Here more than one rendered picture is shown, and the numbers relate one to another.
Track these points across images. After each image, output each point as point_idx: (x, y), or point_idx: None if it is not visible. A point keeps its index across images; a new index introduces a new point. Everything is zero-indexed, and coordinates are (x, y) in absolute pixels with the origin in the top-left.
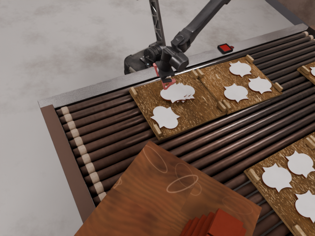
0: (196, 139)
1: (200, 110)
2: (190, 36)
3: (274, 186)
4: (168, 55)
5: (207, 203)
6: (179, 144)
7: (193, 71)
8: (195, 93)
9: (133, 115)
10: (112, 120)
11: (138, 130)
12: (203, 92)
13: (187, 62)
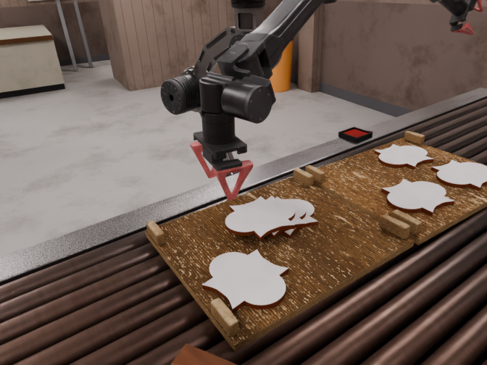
0: (356, 326)
1: (342, 245)
2: (265, 43)
3: None
4: (216, 89)
5: None
6: (306, 354)
7: (300, 171)
8: (317, 212)
9: (156, 291)
10: (90, 313)
11: (167, 332)
12: (336, 206)
13: (270, 90)
